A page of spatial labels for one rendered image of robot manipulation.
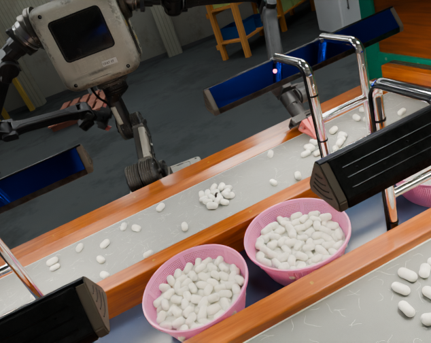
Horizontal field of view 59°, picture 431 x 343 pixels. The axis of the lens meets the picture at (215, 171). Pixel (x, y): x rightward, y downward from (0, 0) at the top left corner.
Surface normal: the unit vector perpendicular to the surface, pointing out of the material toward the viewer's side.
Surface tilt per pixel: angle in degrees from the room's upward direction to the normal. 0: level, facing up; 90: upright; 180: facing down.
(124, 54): 90
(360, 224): 0
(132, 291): 90
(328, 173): 58
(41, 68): 90
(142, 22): 90
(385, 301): 0
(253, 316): 0
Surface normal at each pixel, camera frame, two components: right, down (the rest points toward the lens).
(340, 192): 0.10, -0.12
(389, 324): -0.32, -0.83
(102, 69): 0.12, 0.46
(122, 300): 0.32, 0.37
